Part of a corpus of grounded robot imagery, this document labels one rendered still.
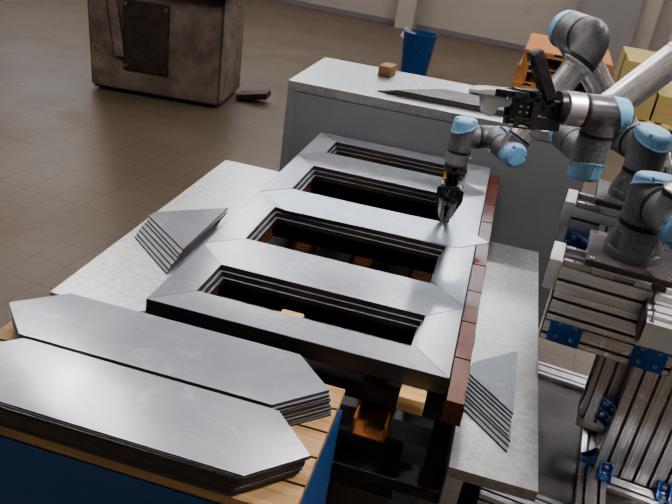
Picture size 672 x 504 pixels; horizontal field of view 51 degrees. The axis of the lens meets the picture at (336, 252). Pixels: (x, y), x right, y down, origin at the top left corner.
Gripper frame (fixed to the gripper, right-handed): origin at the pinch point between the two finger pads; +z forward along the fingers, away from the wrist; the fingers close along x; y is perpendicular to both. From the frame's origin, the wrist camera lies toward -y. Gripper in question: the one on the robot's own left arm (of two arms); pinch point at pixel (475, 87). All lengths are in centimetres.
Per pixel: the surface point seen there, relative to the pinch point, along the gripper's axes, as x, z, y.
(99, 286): 33, 84, 67
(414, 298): 19, 0, 57
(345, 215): 69, 14, 51
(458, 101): 148, -39, 18
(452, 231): 64, -21, 51
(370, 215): 71, 6, 50
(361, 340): -2, 17, 60
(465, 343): 5, -11, 63
